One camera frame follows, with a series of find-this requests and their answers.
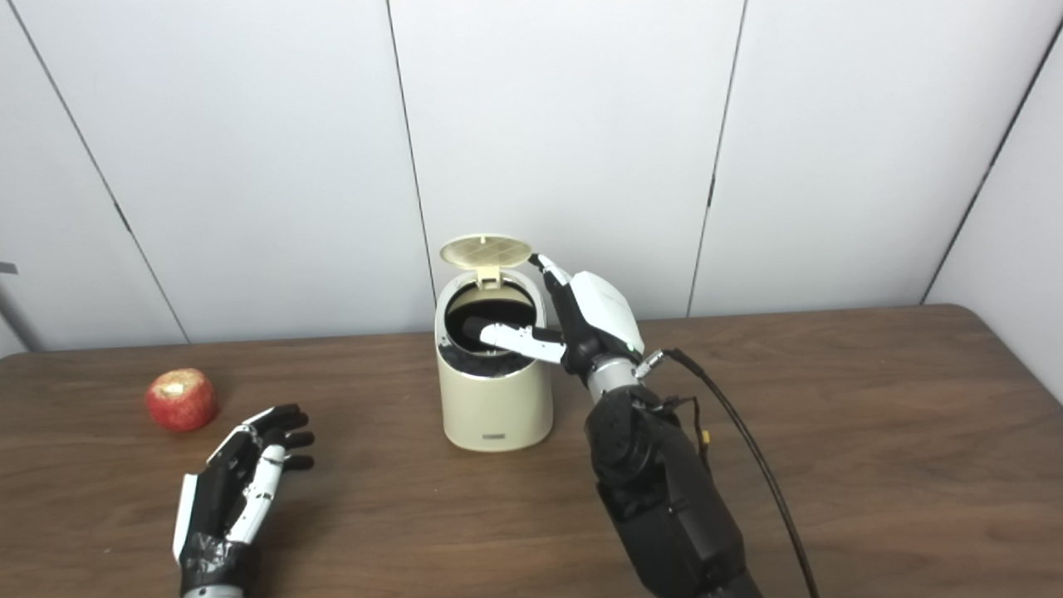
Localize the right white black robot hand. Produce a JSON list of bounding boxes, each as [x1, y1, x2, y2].
[[462, 253, 647, 376]]

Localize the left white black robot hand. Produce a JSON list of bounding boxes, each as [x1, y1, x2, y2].
[[172, 404, 316, 592]]

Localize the cream round bin lid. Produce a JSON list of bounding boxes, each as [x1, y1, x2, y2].
[[439, 234, 533, 290]]

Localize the red apple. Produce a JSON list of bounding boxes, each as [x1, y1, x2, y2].
[[145, 368, 219, 433]]

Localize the cream-colored round bin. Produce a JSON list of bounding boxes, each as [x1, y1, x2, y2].
[[435, 267, 555, 453]]

